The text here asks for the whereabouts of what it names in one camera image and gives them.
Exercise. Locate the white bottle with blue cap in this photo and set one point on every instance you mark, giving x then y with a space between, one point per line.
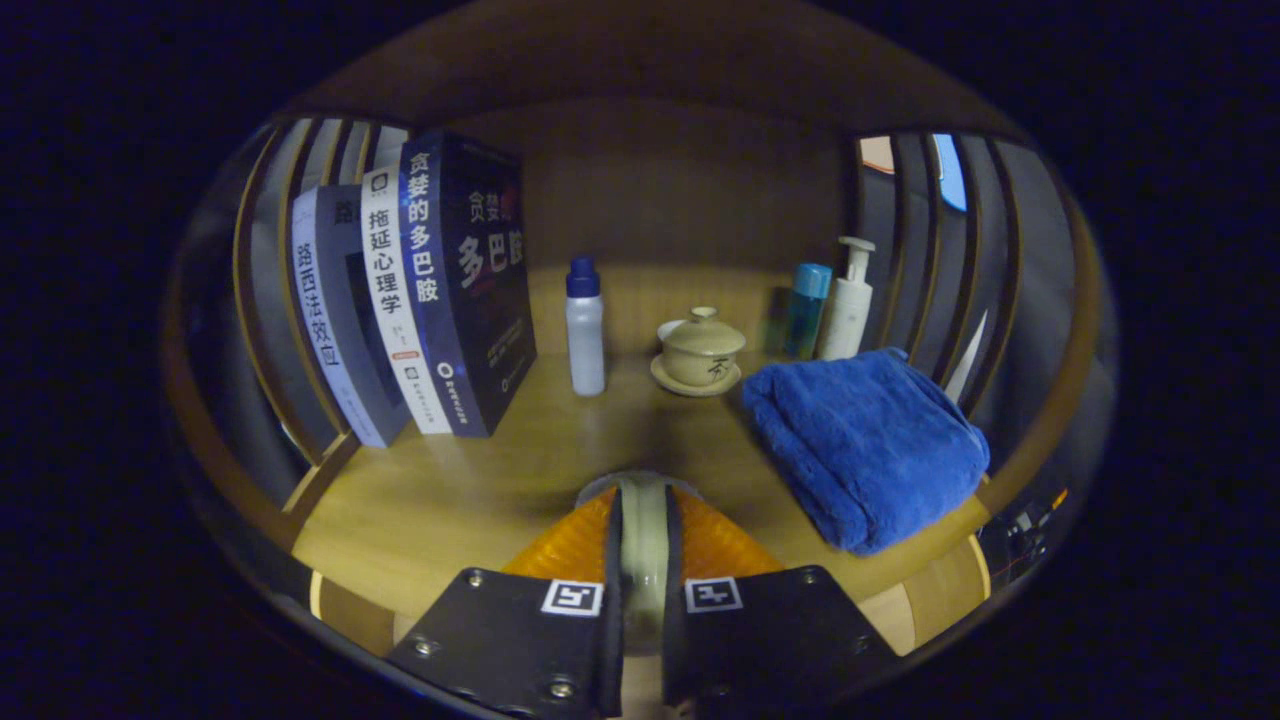
586 340

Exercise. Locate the cream item with grey base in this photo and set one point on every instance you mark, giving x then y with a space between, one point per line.
643 560

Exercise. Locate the beige lidded teacup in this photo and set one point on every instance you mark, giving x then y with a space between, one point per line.
700 355

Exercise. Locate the folded blue towel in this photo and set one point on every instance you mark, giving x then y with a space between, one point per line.
860 440

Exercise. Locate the wooden countertop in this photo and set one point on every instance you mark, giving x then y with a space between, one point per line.
450 500

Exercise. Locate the black device with orange tip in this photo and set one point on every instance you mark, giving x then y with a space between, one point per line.
1025 530

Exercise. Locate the white book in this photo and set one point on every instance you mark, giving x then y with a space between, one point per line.
395 300

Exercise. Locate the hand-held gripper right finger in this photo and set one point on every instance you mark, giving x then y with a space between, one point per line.
770 640

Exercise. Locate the white pump bottle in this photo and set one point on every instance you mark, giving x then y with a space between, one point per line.
848 315

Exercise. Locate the teal bottle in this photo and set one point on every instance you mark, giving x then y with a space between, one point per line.
805 315

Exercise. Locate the wooden cabinet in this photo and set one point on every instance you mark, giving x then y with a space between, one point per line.
660 180

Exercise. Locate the light blue book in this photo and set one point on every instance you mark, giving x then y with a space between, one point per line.
340 330

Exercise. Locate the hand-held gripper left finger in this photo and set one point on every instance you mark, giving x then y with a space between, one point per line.
520 640

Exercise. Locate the dark blue book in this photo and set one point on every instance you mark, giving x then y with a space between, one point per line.
480 290

